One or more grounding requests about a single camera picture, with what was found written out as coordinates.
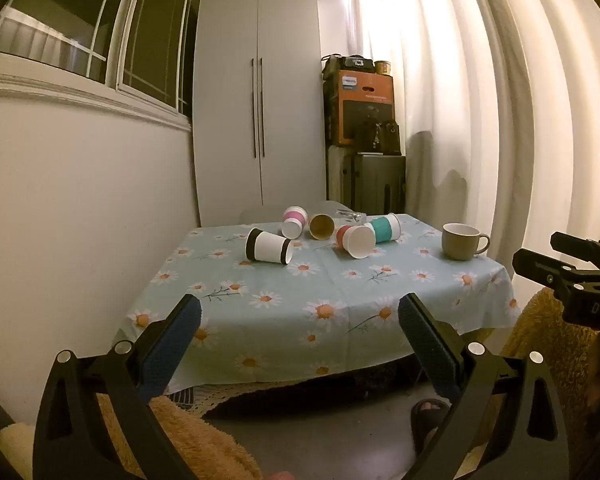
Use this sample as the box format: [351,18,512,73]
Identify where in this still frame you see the white cup with teal band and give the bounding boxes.
[364,213,403,245]

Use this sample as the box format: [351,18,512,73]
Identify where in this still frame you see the white cup with pink band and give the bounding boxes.
[281,205,309,240]

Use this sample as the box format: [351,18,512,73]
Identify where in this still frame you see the person's foot in slipper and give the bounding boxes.
[410,398,452,457]

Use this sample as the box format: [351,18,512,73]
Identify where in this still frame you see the daisy print tablecloth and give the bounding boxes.
[115,213,523,395]

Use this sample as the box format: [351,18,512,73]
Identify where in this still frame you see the white cup with red band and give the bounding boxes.
[335,223,377,260]

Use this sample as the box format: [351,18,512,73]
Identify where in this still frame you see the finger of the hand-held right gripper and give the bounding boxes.
[551,231,600,271]
[512,248,589,302]

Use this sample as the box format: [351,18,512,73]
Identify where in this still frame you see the black coffee machine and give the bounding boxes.
[355,120,402,157]

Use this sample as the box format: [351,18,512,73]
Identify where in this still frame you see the dark rug with lace edge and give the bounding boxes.
[170,360,423,422]

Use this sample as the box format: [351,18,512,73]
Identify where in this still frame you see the brown paper cup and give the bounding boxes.
[308,213,336,241]

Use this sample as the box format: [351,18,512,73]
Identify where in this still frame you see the black bag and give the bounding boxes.
[321,53,377,81]

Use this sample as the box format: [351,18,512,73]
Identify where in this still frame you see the yellow fuzzy robe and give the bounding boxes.
[0,287,600,480]

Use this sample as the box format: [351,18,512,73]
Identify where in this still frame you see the grey ceramic mug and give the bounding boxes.
[440,223,491,262]

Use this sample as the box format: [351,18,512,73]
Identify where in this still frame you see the white cup with black bands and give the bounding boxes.
[245,227,294,266]

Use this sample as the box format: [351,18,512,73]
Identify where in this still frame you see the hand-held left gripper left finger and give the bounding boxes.
[32,294,203,480]

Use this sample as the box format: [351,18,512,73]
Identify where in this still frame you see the orange cardboard box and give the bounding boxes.
[323,70,396,147]

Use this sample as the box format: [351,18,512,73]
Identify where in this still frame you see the grey suitcase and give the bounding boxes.
[327,144,407,216]

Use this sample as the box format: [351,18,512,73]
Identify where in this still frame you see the white curtain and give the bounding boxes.
[351,0,600,281]

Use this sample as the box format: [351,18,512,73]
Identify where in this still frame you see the white wardrobe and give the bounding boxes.
[193,0,329,228]

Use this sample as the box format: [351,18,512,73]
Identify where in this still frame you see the window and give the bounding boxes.
[0,0,203,116]

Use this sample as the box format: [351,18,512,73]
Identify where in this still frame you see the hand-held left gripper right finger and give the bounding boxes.
[397,292,571,480]

